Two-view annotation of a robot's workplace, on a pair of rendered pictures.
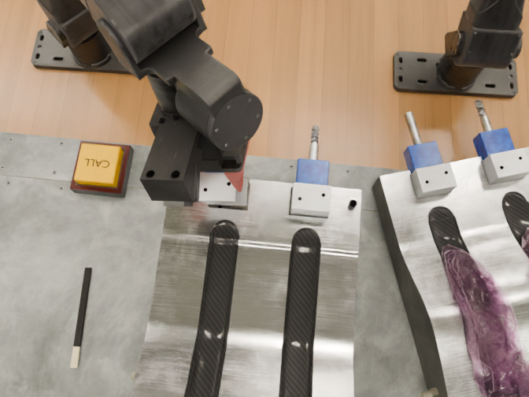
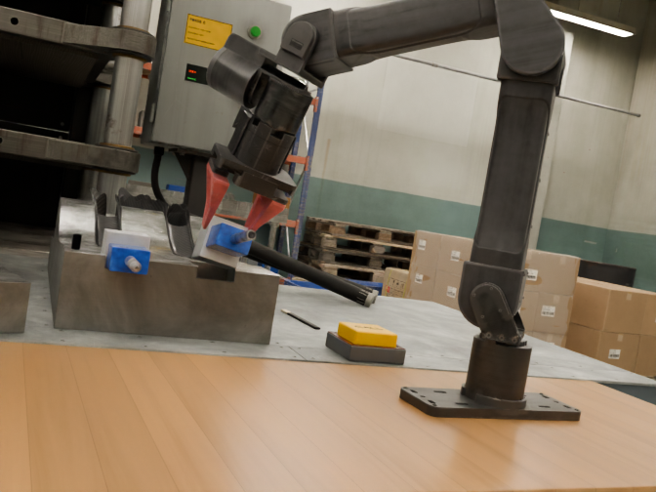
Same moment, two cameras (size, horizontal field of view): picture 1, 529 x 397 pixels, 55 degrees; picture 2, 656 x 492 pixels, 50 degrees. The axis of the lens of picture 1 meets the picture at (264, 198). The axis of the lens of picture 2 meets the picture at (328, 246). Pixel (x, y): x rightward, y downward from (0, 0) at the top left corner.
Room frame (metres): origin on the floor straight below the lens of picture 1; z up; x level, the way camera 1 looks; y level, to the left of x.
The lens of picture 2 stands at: (1.05, -0.26, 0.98)
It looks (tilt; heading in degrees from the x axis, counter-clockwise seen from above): 3 degrees down; 151
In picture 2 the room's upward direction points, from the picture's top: 9 degrees clockwise
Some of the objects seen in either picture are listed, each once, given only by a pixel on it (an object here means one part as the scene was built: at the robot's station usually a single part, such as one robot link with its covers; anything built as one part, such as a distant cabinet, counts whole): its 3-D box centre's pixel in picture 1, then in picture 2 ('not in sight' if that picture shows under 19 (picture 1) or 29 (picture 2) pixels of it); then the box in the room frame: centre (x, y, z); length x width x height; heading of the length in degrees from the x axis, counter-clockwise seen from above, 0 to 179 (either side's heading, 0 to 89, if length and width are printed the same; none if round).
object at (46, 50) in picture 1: (87, 39); (497, 372); (0.48, 0.28, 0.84); 0.20 x 0.07 x 0.08; 86
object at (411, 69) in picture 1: (462, 63); not in sight; (0.44, -0.31, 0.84); 0.20 x 0.07 x 0.08; 86
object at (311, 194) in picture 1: (312, 169); (129, 260); (0.24, -0.07, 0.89); 0.13 x 0.05 x 0.05; 174
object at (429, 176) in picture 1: (420, 153); not in sight; (0.28, -0.23, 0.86); 0.13 x 0.05 x 0.05; 11
